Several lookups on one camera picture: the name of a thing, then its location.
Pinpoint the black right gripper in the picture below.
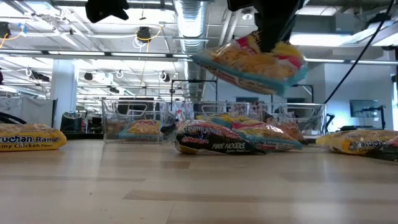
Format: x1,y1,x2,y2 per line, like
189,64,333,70
254,0,307,54

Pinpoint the blue Maruchan ramen packet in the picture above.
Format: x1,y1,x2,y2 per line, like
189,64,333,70
119,119,163,140
205,113,303,152
191,30,309,96

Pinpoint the yellow Maruchan ramen packet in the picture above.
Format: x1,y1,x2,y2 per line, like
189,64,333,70
0,123,68,152
315,129,398,156

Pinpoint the clear plastic bin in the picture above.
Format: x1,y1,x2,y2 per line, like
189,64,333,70
259,102,328,146
183,101,253,125
101,99,169,145

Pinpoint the white pillar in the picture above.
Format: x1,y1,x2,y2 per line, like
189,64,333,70
50,58,79,131

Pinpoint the black floor appliance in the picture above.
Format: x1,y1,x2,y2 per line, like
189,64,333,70
59,111,83,133

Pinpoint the grey partition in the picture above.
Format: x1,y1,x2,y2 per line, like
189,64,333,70
0,96,57,126

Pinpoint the black frame stand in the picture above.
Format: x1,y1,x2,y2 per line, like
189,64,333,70
292,83,314,103
170,79,218,103

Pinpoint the silver ventilation duct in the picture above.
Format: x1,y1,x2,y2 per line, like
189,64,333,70
173,0,208,102

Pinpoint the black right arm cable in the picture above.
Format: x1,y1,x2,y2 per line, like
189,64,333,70
323,0,396,104

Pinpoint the wall monitor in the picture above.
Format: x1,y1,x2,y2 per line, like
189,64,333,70
349,99,381,118

